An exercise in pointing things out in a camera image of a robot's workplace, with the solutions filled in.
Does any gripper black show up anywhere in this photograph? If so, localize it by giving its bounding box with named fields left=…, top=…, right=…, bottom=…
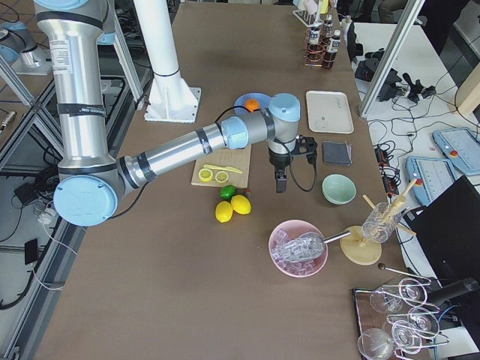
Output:
left=268, top=135, right=317, bottom=193

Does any orange mandarin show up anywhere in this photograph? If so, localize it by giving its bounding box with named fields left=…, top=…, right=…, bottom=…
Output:
left=244, top=98, right=260, bottom=113

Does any blue plate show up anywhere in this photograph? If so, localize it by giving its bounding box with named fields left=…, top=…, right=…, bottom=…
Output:
left=234, top=92, right=271, bottom=115

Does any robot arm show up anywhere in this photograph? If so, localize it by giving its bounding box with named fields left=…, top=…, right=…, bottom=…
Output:
left=35, top=1, right=317, bottom=227

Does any yellow lemon near strawberry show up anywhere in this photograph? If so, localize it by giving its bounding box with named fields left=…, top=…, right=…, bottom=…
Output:
left=230, top=195, right=252, bottom=215

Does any wooden cutting board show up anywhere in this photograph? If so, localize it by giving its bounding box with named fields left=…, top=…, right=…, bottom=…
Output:
left=191, top=145, right=251, bottom=188

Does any yellow plastic knife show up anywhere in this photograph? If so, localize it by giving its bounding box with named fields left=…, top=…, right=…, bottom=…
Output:
left=202, top=163, right=243, bottom=174

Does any pink bowl with ice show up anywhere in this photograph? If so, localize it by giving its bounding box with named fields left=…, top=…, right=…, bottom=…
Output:
left=268, top=220, right=328, bottom=278

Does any green lime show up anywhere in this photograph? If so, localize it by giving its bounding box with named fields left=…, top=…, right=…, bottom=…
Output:
left=219, top=184, right=236, bottom=201

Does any mint green bowl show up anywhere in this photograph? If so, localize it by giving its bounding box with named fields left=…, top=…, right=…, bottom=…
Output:
left=322, top=174, right=357, bottom=205

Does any lemon half upper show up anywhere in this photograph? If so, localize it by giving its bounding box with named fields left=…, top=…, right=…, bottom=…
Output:
left=214, top=170, right=230, bottom=184

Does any lemon half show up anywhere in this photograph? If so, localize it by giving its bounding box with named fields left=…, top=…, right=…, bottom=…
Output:
left=214, top=170, right=230, bottom=184
left=198, top=168, right=215, bottom=183

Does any yellow lemon outer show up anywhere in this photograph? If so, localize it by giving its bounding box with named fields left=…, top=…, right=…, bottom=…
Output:
left=214, top=201, right=233, bottom=224

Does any grey folded cloth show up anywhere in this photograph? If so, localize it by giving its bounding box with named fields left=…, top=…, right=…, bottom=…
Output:
left=322, top=141, right=353, bottom=166

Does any metal ice scoop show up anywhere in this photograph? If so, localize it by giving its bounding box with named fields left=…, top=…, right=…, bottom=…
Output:
left=283, top=230, right=351, bottom=263

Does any lemon half lower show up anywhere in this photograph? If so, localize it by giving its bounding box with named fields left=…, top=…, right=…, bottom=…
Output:
left=198, top=168, right=215, bottom=183

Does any cream rabbit tray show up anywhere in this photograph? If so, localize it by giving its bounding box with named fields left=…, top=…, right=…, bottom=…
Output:
left=306, top=90, right=354, bottom=134

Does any wooden stand round base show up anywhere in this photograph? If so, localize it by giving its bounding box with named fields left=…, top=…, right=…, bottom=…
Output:
left=339, top=178, right=418, bottom=266

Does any glass cup on stand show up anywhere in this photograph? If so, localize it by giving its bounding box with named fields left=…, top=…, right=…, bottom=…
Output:
left=361, top=202, right=402, bottom=244

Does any tea bottle front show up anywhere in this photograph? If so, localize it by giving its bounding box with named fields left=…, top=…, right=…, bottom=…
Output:
left=322, top=30, right=341, bottom=69

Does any tea bottle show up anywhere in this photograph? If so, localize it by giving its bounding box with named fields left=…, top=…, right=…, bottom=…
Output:
left=322, top=14, right=333, bottom=38
left=306, top=22, right=321, bottom=61
left=322, top=30, right=341, bottom=69

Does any tea bottle right back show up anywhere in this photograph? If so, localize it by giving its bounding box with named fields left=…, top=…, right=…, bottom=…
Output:
left=306, top=22, right=321, bottom=61

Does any tea bottle left back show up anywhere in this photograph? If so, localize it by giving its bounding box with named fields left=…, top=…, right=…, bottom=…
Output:
left=322, top=14, right=333, bottom=38

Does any black monitor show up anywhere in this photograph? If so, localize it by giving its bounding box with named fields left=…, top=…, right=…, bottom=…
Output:
left=404, top=175, right=479, bottom=281

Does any wine glass rack tray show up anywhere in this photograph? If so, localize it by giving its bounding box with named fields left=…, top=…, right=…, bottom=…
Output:
left=354, top=263, right=450, bottom=359

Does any teach pendant blue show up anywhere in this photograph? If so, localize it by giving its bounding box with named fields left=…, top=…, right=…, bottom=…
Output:
left=432, top=127, right=479, bottom=176

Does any copper wire bottle rack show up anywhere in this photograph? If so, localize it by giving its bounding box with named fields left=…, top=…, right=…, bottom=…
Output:
left=304, top=21, right=341, bottom=69

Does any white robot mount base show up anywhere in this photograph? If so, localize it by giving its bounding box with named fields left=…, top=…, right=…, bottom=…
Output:
left=134, top=1, right=201, bottom=124

